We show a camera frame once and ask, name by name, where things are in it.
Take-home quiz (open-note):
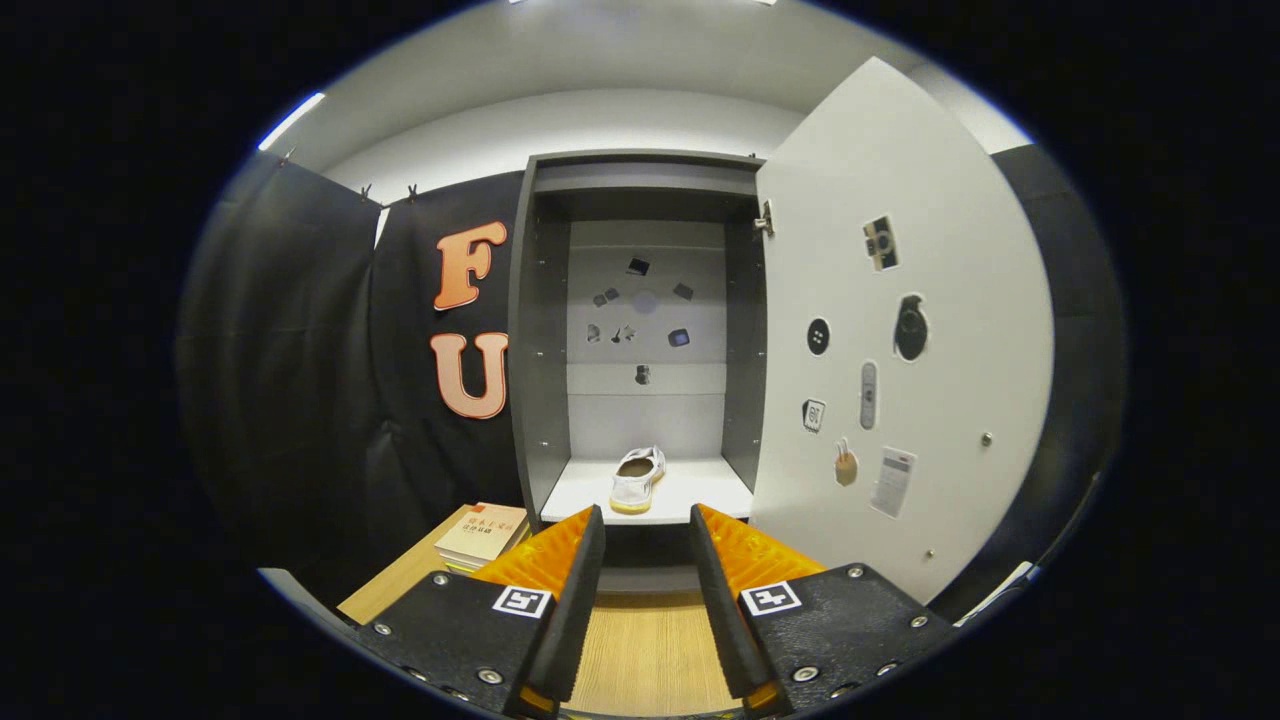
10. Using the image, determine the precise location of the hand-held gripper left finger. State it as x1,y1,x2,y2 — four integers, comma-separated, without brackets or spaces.
357,503,608,719

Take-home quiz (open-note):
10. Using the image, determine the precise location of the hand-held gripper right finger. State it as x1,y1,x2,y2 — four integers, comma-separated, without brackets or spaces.
688,502,956,716

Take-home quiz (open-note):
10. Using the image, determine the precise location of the white shoe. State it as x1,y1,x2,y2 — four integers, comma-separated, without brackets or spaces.
609,445,668,515

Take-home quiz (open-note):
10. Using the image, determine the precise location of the dark grey shoe cabinet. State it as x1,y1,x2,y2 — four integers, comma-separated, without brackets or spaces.
507,150,769,596

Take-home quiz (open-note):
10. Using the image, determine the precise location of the beige shoe cabinet door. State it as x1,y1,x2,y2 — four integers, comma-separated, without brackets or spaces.
748,57,1056,606

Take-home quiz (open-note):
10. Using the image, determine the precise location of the light cabinet shelf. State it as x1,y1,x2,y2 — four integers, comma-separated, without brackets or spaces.
540,456,754,527

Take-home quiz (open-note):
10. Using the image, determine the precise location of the beige book with orange corner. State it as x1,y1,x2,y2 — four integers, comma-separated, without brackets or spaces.
433,502,531,564

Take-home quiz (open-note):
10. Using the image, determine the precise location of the yellow-edged book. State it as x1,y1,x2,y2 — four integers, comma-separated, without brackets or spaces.
440,545,531,576

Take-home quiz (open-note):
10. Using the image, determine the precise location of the white green printed object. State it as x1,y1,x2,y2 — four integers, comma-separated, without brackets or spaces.
955,560,1043,629

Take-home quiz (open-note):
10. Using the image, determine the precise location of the black backdrop cloth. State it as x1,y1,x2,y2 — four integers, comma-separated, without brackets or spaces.
178,145,1129,621

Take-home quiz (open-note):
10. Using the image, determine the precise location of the ceiling light strip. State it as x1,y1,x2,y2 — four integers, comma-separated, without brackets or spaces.
258,92,327,153

